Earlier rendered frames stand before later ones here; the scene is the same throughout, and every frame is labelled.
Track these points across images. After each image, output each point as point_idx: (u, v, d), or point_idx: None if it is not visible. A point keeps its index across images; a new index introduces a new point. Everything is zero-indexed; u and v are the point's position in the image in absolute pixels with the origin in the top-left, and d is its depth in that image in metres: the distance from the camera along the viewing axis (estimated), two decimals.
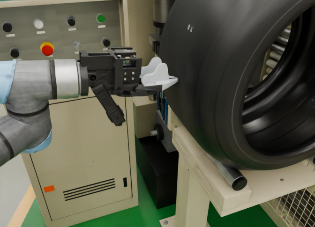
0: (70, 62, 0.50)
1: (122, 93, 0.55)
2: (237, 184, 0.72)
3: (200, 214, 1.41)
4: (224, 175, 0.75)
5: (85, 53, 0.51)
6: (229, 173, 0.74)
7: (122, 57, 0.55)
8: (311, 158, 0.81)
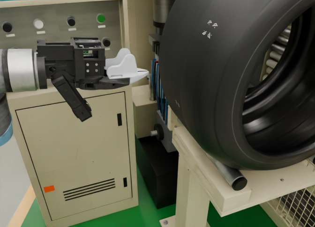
0: (25, 51, 0.46)
1: (85, 86, 0.51)
2: (244, 181, 0.72)
3: (200, 214, 1.41)
4: None
5: (42, 42, 0.47)
6: (240, 172, 0.75)
7: (86, 47, 0.51)
8: None
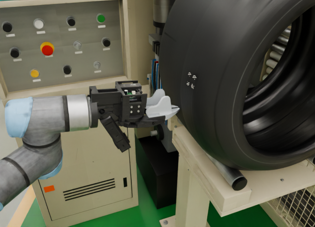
0: (81, 98, 0.55)
1: (128, 125, 0.59)
2: (240, 182, 0.72)
3: (200, 214, 1.41)
4: (227, 171, 0.75)
5: (95, 90, 0.55)
6: (234, 171, 0.74)
7: (129, 91, 0.59)
8: (312, 157, 0.81)
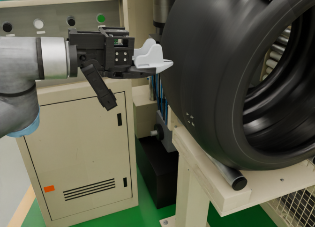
0: (57, 39, 0.47)
1: (114, 75, 0.52)
2: (236, 188, 0.73)
3: (200, 214, 1.41)
4: (227, 179, 0.77)
5: (74, 31, 0.48)
6: (227, 180, 0.75)
7: None
8: None
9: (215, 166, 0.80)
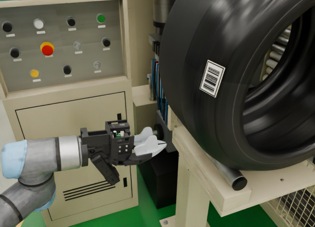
0: (72, 140, 0.59)
1: (117, 163, 0.63)
2: (245, 182, 0.73)
3: (200, 214, 1.41)
4: None
5: (86, 132, 0.60)
6: (240, 173, 0.76)
7: (117, 131, 0.63)
8: None
9: None
